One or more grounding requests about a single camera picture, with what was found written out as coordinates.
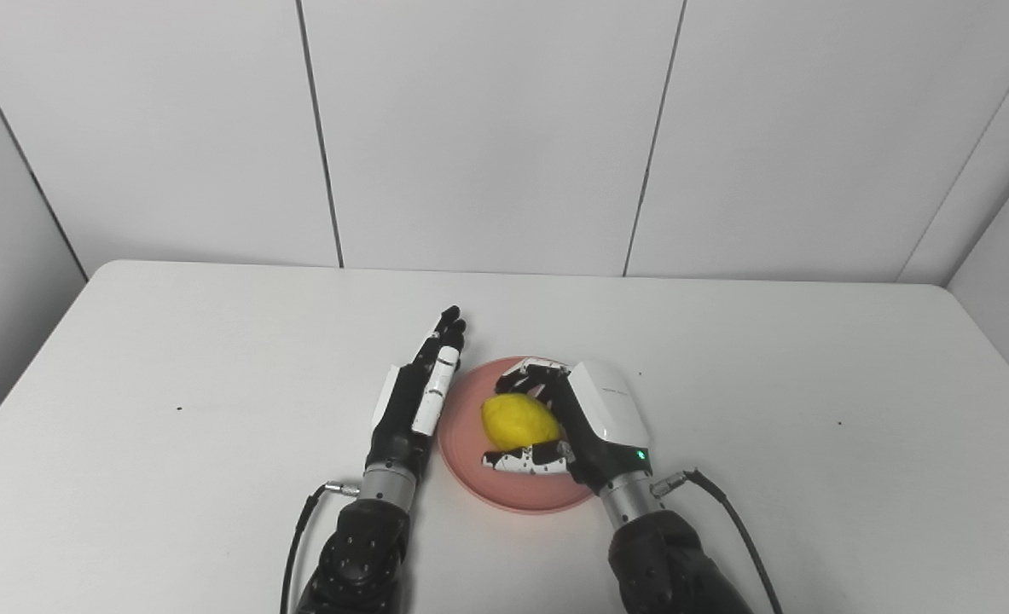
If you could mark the pink round plate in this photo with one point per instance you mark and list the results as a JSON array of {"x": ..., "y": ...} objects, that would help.
[{"x": 513, "y": 490}]

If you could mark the yellow lemon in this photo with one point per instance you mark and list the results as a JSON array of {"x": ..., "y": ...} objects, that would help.
[{"x": 517, "y": 422}]

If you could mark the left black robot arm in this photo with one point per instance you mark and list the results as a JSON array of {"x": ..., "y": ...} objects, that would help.
[{"x": 363, "y": 546}]

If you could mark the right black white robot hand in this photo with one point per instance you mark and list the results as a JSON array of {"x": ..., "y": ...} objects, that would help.
[{"x": 602, "y": 418}]

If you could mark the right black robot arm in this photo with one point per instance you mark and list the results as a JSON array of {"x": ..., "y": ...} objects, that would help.
[{"x": 666, "y": 554}]

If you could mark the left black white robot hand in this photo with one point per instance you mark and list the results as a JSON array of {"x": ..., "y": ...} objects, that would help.
[{"x": 402, "y": 418}]

